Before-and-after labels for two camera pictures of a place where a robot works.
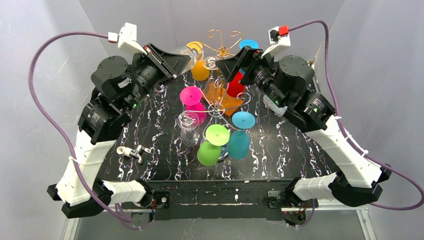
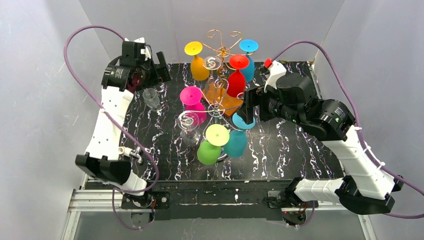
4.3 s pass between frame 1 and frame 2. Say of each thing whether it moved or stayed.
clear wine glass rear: stayed
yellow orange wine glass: stayed
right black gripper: moved
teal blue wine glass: stayed
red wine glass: stayed
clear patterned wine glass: moved
